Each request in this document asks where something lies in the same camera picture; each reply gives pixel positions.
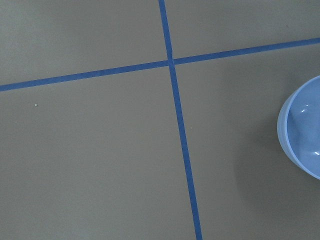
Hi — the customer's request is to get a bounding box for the blue plastic bowl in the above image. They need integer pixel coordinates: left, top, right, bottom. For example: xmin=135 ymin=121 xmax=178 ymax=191
xmin=277 ymin=76 xmax=320 ymax=179

